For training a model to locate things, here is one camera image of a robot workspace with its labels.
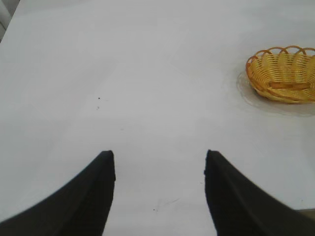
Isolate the yellow woven wicker basket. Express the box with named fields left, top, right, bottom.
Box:
left=245, top=45, right=315, bottom=104

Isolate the clear plastic doily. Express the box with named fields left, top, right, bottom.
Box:
left=236, top=71, right=315, bottom=117

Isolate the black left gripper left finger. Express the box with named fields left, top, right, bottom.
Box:
left=0, top=149, right=116, bottom=236

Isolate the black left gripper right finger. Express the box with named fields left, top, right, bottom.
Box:
left=203, top=149, right=315, bottom=236

